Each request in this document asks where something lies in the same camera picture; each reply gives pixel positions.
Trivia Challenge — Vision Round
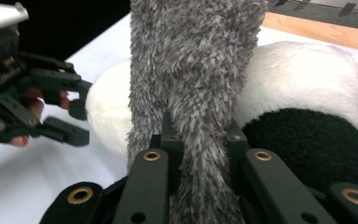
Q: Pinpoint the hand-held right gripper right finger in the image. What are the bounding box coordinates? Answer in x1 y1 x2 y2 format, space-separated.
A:
225 119 252 189

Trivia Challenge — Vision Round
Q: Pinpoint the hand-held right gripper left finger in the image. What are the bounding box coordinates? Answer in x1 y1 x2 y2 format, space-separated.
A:
148 110 184 196

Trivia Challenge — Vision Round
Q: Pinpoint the panda plush toy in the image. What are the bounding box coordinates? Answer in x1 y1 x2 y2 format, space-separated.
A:
67 40 358 194

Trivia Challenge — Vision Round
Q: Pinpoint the grey furry plush toy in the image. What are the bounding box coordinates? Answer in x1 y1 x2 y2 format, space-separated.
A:
126 0 269 224

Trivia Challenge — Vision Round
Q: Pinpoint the pale table cover sheet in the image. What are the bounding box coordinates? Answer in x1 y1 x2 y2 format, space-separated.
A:
0 12 358 224

